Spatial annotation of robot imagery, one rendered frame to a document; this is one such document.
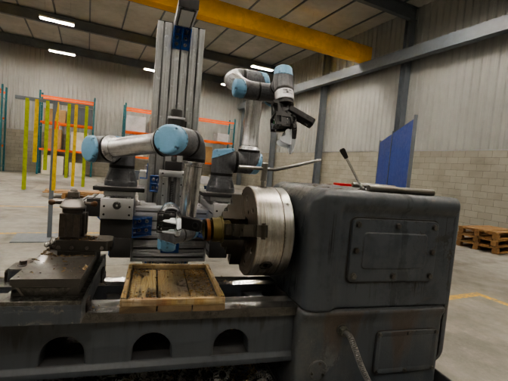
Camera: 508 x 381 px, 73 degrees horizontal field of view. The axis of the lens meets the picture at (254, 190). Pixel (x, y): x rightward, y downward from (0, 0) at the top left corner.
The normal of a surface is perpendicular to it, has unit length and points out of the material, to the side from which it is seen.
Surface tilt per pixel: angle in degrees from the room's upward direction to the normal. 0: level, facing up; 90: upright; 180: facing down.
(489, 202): 90
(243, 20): 90
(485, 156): 90
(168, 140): 89
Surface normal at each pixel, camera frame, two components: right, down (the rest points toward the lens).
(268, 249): 0.25, 0.28
